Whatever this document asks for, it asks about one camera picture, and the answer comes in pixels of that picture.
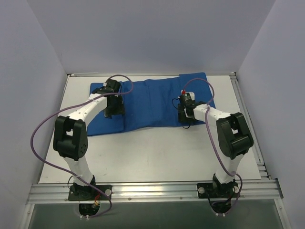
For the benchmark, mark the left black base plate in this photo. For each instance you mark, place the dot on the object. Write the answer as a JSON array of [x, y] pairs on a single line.
[[86, 193]]

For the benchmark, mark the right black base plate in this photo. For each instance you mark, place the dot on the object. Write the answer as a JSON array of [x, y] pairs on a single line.
[[218, 190]]

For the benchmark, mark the front aluminium rail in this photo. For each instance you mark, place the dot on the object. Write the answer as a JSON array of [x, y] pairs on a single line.
[[157, 192]]

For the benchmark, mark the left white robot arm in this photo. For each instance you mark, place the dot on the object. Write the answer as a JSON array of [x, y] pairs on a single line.
[[70, 133]]

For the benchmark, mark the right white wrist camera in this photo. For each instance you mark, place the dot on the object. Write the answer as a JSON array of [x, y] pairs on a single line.
[[188, 96]]

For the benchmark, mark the back aluminium rail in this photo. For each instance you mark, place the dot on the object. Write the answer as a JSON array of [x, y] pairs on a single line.
[[140, 74]]

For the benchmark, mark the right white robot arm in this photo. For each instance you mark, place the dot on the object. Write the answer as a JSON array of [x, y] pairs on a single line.
[[229, 133]]

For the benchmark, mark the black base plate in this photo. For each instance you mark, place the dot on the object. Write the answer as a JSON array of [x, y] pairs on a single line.
[[86, 193], [218, 190]]

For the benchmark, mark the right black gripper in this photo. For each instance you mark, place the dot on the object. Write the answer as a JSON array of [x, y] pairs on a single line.
[[182, 117]]

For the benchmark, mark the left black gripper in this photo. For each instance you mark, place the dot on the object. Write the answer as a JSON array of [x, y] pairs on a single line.
[[114, 109]]

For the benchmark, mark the blue surgical cloth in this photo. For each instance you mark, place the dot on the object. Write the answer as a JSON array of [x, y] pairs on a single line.
[[149, 104]]

